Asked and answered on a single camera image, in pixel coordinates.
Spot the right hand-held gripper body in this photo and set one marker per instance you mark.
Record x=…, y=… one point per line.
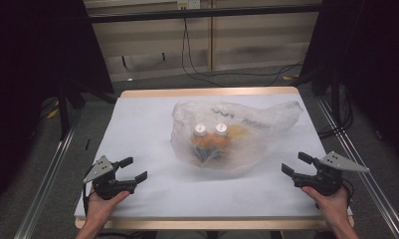
x=323, y=181

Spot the person's left hand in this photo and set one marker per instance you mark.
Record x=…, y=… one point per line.
x=100, y=205

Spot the black curtain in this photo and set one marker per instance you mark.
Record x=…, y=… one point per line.
x=369, y=49
x=28, y=66

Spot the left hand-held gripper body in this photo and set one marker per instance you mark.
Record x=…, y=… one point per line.
x=104, y=186

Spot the black stand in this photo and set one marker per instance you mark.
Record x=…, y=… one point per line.
x=63, y=109
x=335, y=96

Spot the orange drink bottle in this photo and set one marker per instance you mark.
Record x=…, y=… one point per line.
x=221, y=129
x=200, y=130

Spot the person's right hand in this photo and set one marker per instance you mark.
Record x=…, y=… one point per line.
x=333, y=204

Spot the clear plastic bag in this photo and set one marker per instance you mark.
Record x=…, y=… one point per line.
x=253, y=119

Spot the small black floor item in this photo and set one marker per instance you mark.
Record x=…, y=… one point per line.
x=87, y=143

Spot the wall power outlet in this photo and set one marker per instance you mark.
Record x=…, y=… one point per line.
x=188, y=4

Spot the white table mat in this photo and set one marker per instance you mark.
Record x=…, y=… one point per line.
x=144, y=132

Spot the black horizontal bar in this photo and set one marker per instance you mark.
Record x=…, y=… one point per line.
x=203, y=13

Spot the metal floor rail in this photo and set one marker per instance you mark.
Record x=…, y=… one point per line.
x=376, y=186
x=44, y=186

